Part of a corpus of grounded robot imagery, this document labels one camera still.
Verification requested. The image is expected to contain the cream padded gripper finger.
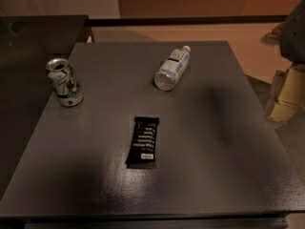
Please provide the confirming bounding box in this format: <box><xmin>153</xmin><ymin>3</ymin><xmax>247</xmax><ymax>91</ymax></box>
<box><xmin>266</xmin><ymin>64</ymin><xmax>305</xmax><ymax>123</ymax></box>

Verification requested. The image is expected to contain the silver green 7up can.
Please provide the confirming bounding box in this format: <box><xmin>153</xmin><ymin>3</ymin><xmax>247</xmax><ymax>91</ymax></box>
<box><xmin>46</xmin><ymin>58</ymin><xmax>84</xmax><ymax>107</ymax></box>

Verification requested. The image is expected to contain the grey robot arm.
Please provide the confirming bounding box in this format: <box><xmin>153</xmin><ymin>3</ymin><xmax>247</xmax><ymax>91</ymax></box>
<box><xmin>261</xmin><ymin>0</ymin><xmax>305</xmax><ymax>123</ymax></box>

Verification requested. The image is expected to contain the clear plastic water bottle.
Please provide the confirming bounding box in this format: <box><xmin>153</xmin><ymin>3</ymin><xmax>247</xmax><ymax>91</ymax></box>
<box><xmin>154</xmin><ymin>45</ymin><xmax>191</xmax><ymax>92</ymax></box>

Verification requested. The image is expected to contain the black snack bar wrapper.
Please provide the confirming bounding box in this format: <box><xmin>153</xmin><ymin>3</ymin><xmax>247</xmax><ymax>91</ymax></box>
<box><xmin>126</xmin><ymin>116</ymin><xmax>159</xmax><ymax>169</ymax></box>

